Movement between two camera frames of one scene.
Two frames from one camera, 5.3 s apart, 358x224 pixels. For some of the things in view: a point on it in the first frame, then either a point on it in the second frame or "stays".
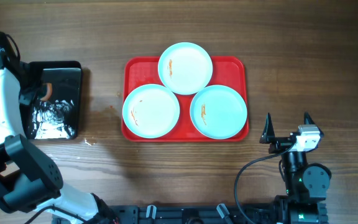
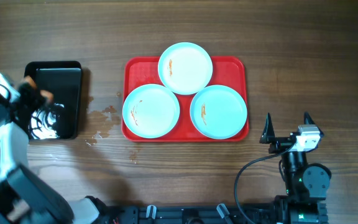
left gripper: [27, 95] → [30, 98]
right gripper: [283, 144] stays
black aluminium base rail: [194, 214] stays
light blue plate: [151, 111] stays
